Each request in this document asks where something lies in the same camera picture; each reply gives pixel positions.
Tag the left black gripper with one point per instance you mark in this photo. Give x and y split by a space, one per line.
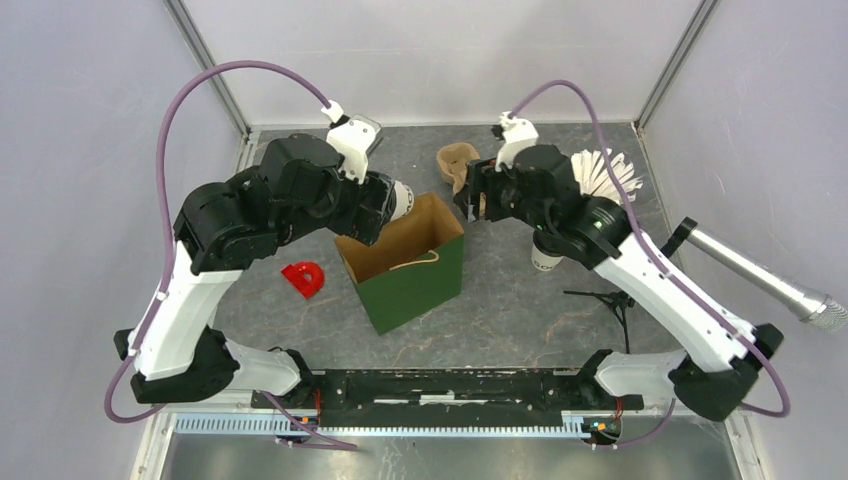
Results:
362 222

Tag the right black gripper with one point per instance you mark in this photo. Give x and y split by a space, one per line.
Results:
481 176

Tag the single white paper cup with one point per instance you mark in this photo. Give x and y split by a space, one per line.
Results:
544 255

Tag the green paper bag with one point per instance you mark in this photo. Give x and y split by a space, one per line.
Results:
415 266

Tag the stack of cardboard cup carriers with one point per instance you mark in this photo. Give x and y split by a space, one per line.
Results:
453 160

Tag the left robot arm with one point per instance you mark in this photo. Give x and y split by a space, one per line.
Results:
220 231

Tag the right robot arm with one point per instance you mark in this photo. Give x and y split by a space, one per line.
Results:
720 355

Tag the red D-shaped object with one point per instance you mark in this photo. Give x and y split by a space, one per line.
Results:
307 278

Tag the silver microphone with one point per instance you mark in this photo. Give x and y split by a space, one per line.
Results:
809 306

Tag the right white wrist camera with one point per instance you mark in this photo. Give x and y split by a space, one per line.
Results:
518 134

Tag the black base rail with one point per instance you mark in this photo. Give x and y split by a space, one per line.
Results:
473 397

